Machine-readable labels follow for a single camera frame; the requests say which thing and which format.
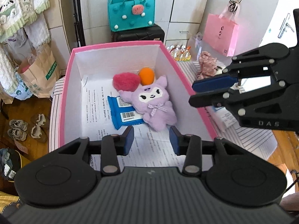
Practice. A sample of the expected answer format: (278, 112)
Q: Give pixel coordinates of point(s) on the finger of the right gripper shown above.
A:
(222, 81)
(224, 96)

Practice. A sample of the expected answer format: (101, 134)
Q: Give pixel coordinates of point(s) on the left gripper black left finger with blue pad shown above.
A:
(70, 173)

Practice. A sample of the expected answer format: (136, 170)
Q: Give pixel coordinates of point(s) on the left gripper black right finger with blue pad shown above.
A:
(229, 172)

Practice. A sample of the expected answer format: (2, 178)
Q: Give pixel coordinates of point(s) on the white tissue pack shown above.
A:
(222, 120)

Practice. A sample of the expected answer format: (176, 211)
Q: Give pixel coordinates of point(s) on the pink floral fabric scrunchie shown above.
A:
(208, 66)

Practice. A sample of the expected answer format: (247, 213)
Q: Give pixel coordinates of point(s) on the purple Kuromi plush toy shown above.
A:
(153, 103)

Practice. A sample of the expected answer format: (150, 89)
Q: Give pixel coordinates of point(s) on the white brown plush toy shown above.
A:
(218, 70)

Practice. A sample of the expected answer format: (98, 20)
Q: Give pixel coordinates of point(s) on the white door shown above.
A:
(289, 38)

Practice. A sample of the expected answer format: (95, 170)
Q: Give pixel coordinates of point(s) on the pink paper shopping bag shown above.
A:
(221, 32)

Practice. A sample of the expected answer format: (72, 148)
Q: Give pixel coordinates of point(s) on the pair of shoes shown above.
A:
(20, 129)

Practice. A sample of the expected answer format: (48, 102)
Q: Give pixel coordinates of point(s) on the small drink bottles pack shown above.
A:
(179, 52)

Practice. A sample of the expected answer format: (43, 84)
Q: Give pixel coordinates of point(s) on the blue wet wipes pack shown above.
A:
(123, 114)

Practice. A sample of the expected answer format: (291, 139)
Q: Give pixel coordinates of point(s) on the white wardrobe cabinet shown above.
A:
(179, 19)

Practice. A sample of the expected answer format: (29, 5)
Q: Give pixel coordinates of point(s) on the orange felt ball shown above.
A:
(147, 76)

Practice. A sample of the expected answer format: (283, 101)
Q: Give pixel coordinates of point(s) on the pink storage box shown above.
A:
(104, 61)

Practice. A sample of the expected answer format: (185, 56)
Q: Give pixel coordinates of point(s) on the black suitcase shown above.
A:
(152, 33)

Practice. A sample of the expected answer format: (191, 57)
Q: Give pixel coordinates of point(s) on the brown paper bag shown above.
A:
(40, 71)

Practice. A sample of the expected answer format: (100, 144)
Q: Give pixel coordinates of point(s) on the red fuzzy plush ball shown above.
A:
(126, 81)

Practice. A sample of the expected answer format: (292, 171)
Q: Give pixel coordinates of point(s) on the teal felt tote bag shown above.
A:
(130, 14)

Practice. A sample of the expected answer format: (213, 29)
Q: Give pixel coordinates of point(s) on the white green knit cardigan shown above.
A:
(15, 16)

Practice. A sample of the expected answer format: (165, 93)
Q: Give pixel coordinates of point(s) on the silver door handle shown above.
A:
(285, 25)

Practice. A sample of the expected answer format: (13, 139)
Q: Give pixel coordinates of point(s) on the black hair tie hook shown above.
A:
(233, 5)

